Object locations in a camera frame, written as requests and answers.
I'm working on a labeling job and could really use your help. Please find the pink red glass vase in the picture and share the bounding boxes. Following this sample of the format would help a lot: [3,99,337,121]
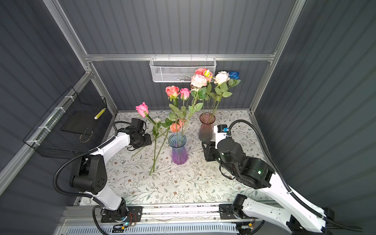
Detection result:
[198,113,215,142]

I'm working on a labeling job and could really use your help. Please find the magenta rose stem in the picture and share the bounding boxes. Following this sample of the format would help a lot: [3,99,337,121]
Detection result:
[136,102,159,134]

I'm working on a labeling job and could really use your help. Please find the blue purple glass vase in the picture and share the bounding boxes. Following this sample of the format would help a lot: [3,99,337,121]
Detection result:
[168,133,189,165]

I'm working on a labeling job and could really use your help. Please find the pink peach rose stem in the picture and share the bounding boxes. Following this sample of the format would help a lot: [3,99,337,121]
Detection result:
[165,86,181,133]

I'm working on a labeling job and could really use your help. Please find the light pink rose stem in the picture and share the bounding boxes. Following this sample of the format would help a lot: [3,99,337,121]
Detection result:
[183,74,208,133]

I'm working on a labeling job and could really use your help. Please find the white rose stem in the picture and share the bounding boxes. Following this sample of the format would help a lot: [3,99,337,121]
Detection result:
[211,71,234,115]

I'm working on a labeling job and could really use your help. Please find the blue rose stem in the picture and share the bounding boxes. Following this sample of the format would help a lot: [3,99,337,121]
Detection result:
[228,71,241,87]

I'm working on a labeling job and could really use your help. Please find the coral pink rose stem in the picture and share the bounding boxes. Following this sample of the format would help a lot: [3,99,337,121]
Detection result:
[191,68,213,111]

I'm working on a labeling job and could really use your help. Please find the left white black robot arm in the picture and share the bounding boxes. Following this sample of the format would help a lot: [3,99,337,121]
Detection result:
[70,118,152,222]

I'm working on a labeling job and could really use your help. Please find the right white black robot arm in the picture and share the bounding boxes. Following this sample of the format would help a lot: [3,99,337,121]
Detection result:
[202,139,331,235]

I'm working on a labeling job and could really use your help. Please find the bunch of artificial flowers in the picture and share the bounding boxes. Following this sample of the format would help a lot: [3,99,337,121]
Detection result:
[136,115,185,175]

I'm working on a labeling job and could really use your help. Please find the floral patterned table mat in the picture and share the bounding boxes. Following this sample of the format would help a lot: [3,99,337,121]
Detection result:
[106,114,270,204]

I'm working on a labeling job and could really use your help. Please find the yellow green marker pen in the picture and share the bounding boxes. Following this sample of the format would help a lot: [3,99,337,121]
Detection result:
[94,108,106,120]

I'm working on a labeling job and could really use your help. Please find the tubes in white basket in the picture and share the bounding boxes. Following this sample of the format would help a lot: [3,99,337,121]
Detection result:
[176,72,214,81]

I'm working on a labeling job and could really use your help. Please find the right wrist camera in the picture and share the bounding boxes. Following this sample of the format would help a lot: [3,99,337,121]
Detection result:
[213,124,228,148]

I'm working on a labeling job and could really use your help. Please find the left black corrugated cable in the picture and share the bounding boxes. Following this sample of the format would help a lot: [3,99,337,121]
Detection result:
[52,121,133,235]

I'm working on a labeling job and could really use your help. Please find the black corrugated cable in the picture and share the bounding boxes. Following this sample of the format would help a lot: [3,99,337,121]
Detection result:
[52,121,133,235]
[227,119,363,233]

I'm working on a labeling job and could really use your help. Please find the black wire mesh basket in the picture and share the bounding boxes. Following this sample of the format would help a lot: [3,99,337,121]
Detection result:
[23,87,112,159]

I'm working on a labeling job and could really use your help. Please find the white wire mesh basket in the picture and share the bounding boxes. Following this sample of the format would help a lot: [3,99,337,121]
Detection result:
[149,55,217,83]

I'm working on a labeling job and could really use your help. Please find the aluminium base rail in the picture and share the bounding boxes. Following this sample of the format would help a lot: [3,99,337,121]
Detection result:
[55,201,300,235]

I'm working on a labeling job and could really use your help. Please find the right black corrugated cable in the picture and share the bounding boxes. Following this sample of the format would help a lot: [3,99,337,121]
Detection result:
[227,119,363,233]

